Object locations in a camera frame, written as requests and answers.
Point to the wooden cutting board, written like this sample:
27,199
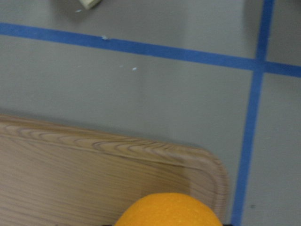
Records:
55,175

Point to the wooden dish rack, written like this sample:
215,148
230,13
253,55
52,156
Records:
89,4

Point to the orange fruit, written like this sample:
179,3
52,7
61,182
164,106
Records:
168,209

